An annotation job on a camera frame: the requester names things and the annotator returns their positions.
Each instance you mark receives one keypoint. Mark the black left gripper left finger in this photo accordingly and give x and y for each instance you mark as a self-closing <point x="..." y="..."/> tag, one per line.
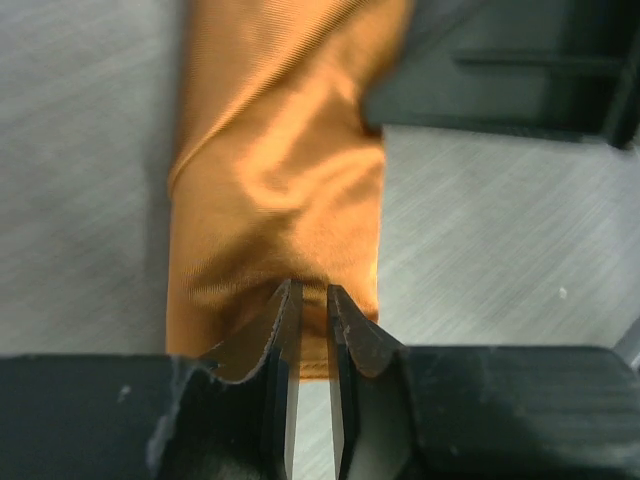
<point x="258" y="375"/>

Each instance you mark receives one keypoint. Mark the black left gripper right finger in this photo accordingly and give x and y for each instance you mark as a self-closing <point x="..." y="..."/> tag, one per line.
<point x="367" y="425"/>

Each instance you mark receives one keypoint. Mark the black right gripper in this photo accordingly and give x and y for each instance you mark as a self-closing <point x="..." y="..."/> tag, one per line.
<point x="558" y="70"/>

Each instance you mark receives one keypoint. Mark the orange cloth napkin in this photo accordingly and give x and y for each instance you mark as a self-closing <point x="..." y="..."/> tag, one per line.
<point x="276" y="176"/>

